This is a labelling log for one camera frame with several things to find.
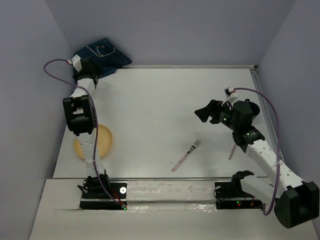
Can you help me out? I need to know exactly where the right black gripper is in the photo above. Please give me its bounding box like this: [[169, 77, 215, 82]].
[[193, 99, 239, 131]]

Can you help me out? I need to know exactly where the navy whale placemat cloth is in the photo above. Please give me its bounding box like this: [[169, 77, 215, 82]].
[[73, 38, 132, 78]]

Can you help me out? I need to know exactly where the fork with pink handle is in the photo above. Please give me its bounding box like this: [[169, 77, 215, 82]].
[[171, 138, 202, 172]]

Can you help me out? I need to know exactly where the knife with pink handle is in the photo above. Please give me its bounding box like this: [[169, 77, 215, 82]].
[[228, 144, 237, 160]]

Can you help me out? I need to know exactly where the dark blue mug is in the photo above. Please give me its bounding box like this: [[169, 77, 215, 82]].
[[245, 98, 261, 120]]

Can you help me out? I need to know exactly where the yellow round plate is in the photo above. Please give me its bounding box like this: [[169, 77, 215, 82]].
[[73, 124, 113, 161]]

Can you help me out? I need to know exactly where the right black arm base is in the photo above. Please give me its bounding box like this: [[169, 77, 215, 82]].
[[213, 181, 263, 210]]

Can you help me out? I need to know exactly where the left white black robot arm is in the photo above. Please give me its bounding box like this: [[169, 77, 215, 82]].
[[62, 55, 111, 199]]

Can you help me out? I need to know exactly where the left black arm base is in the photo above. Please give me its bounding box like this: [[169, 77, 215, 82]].
[[77, 181, 128, 211]]

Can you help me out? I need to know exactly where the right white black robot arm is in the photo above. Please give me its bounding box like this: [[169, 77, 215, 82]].
[[194, 99, 320, 229]]

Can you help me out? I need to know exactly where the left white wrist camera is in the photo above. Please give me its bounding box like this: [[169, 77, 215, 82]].
[[71, 54, 82, 72]]

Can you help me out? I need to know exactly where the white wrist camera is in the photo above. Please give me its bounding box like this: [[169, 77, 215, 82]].
[[222, 87, 238, 104], [71, 54, 82, 72]]

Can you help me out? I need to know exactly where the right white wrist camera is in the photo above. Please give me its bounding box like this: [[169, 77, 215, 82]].
[[222, 87, 238, 104]]

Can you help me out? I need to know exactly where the aluminium table edge rail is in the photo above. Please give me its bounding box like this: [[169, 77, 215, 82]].
[[123, 65, 256, 70]]

